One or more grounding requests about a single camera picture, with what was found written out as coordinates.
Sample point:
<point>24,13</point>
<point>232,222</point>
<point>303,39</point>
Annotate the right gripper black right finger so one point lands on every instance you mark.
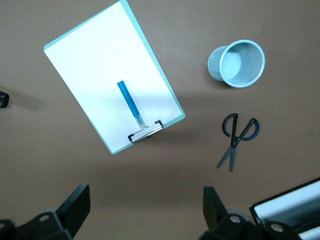
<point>225,227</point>

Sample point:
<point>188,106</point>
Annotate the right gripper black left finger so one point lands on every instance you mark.
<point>50,225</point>

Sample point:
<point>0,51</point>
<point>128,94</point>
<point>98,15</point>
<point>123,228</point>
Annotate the blue marker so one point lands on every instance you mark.
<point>128,100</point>

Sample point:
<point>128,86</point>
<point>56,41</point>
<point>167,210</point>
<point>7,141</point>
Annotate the black stacked document tray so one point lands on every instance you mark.
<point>257,217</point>

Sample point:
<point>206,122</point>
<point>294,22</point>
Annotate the black blue scissors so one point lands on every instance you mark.
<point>235,141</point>

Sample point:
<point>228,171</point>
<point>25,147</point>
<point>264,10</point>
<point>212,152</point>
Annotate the black stapler with orange end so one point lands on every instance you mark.
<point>3,100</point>

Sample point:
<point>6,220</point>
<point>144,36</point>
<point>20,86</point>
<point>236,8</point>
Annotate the light blue mesh pen cup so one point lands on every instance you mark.
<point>237,72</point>

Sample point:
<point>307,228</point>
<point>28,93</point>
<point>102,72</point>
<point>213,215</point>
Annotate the white paper sheet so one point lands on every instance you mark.
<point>100,65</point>

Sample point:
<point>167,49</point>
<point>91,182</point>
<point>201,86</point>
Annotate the green clipboard with metal clip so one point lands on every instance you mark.
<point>140,45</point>

